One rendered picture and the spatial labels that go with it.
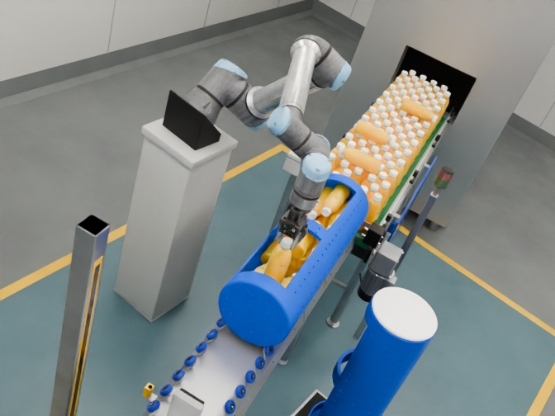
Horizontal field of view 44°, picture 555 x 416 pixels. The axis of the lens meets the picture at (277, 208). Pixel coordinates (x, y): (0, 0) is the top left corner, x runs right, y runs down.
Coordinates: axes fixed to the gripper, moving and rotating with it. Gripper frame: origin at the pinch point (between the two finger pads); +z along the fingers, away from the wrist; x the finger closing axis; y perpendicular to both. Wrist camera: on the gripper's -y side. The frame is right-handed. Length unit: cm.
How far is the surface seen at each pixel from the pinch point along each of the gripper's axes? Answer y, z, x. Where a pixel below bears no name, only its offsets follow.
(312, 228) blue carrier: -30.5, 13.5, 1.5
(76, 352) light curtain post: 73, 11, -29
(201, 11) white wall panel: -344, 113, -216
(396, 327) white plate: -26, 33, 48
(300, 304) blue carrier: 1.9, 20.4, 13.4
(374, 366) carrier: -22, 53, 48
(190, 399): 54, 27, 1
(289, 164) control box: -90, 34, -30
